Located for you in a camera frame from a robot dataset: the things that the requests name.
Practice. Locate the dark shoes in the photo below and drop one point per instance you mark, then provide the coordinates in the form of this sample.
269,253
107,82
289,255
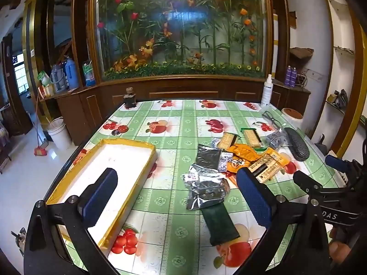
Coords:
339,97

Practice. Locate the orange packet white label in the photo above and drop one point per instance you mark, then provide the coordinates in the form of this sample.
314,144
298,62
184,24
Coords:
265,167

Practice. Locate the white bin brown lid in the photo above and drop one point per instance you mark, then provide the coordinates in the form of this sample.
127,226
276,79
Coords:
290,119

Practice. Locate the dark ink bottle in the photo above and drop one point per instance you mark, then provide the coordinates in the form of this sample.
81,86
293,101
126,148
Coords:
130,100

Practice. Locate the brown wooden cabinet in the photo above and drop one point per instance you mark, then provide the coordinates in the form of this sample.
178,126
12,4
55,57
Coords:
183,91

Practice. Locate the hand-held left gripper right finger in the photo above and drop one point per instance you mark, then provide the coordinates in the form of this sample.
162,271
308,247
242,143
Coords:
253,197

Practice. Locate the white plastic bucket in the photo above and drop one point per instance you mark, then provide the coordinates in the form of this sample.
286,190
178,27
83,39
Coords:
60,137

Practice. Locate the orange yellow biscuit packet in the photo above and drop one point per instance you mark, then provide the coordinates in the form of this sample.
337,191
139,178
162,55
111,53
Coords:
242,150

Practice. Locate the black white patterned candy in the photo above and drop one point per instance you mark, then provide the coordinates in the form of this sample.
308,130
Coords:
226,160
215,143

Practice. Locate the dark green snack packet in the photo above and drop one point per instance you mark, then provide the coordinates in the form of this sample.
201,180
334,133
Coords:
220,223

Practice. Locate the window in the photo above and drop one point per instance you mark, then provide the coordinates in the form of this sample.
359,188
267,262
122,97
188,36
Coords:
19,74

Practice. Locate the green-edged cracker packet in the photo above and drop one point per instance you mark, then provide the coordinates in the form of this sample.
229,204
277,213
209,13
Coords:
252,137
228,140

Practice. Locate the person's right hand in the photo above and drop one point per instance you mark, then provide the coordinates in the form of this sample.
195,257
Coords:
339,249

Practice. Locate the red broom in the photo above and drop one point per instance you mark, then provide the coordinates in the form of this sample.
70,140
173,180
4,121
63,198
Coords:
41,151

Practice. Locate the white spray bottle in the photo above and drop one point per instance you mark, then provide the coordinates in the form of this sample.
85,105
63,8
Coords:
266,94

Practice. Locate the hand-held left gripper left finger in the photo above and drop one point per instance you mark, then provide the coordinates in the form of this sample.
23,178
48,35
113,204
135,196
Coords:
100,194

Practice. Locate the black round bottle cap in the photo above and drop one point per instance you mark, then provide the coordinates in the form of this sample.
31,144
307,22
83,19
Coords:
116,132

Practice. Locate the blue thermos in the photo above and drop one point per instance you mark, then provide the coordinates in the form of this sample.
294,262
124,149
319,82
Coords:
71,74

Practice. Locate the black eyeglasses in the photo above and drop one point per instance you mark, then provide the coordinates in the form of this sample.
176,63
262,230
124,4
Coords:
274,121

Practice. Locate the red white box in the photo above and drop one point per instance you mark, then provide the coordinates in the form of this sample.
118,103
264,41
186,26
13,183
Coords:
47,90

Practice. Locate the yellow-taped white foam box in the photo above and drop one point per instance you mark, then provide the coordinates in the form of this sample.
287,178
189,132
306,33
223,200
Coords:
120,160

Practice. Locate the clear packet of dark snacks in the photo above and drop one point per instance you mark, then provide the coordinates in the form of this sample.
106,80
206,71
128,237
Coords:
275,140

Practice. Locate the green white bag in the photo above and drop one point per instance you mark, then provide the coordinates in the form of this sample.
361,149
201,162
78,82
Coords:
43,78

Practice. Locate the grey thermos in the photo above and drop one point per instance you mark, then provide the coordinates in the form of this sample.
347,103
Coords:
57,78

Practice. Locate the dark silver snack packet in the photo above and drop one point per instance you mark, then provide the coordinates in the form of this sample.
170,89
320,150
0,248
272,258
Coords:
209,156

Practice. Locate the large silver snack packet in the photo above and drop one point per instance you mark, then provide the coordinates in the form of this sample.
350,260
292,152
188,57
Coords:
208,192

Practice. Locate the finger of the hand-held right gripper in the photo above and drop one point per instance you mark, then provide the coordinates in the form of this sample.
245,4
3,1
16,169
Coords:
335,161
304,179

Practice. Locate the blue green detergent bag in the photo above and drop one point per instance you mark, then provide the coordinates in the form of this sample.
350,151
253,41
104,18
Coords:
89,74

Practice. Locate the black glasses case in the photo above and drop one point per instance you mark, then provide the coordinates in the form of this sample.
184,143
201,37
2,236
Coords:
296,146

